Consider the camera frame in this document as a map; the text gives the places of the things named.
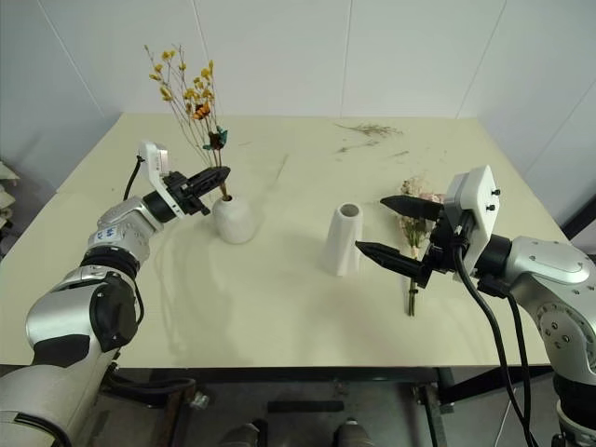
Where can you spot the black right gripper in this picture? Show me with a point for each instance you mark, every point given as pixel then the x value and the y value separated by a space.
pixel 444 251

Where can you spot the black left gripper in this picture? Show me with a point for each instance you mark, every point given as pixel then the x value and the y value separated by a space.
pixel 179 188

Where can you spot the yellow dried flower bundle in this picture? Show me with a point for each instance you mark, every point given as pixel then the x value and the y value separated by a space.
pixel 205 112

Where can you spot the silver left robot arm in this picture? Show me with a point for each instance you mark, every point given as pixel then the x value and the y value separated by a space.
pixel 70 316

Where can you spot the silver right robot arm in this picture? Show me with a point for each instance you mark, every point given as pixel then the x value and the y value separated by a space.
pixel 549 270

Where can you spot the round white ceramic vase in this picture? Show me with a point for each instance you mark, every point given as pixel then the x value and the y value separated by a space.
pixel 234 220

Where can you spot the tall white faceted vase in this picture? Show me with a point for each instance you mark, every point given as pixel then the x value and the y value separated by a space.
pixel 340 242

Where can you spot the pale pink flower bouquet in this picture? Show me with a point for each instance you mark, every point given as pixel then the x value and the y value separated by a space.
pixel 413 233

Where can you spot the long thin dry twig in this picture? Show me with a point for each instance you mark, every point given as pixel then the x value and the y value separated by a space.
pixel 281 168

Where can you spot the small dried grass sprig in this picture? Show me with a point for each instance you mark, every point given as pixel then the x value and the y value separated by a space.
pixel 356 147

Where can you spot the large dried grass sprig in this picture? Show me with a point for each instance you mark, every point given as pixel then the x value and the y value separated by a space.
pixel 370 129

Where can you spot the pale clutter pile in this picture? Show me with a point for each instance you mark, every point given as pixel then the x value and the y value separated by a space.
pixel 7 195

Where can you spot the dark rounded shape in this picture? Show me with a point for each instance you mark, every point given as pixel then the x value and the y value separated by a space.
pixel 244 434
pixel 352 433

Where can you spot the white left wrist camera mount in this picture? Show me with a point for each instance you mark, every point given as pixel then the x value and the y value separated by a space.
pixel 156 163

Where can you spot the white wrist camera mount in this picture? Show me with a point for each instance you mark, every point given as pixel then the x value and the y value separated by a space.
pixel 482 209
pixel 156 163

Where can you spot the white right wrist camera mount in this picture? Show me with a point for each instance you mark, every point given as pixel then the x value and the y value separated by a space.
pixel 482 209

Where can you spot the black metal table frame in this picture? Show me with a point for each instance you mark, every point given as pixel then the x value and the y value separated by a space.
pixel 279 375

